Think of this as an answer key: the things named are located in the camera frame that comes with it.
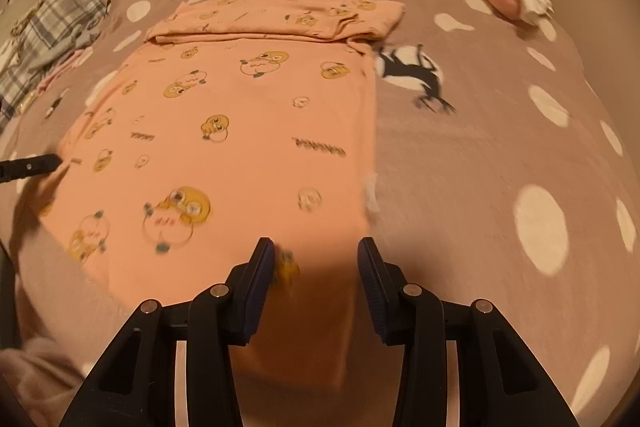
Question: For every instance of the blue plaid cloth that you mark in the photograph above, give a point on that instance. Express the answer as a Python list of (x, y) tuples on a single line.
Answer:
[(50, 22)]

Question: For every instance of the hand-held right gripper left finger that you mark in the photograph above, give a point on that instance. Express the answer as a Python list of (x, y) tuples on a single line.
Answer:
[(265, 268)]

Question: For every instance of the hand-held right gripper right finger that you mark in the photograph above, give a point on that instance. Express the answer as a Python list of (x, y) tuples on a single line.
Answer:
[(367, 272)]

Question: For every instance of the mauve polka dot blanket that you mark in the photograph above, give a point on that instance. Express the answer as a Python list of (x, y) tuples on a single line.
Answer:
[(475, 157)]

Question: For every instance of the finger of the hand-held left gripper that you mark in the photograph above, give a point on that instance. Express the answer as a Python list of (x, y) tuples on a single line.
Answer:
[(30, 167)]

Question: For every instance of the person's pink fuzzy clothing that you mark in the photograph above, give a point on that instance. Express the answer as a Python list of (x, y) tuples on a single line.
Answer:
[(35, 382)]

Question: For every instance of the light pink cloth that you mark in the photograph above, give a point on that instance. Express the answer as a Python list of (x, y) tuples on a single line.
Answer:
[(67, 69)]

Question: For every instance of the orange cartoon print garment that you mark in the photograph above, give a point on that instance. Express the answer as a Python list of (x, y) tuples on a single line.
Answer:
[(240, 132)]

